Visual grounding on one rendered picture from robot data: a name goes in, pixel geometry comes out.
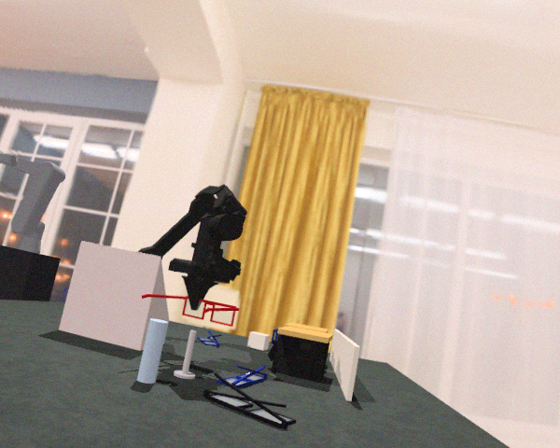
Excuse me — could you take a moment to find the white flat bar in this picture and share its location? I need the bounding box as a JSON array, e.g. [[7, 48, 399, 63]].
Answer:
[[329, 329, 360, 401]]

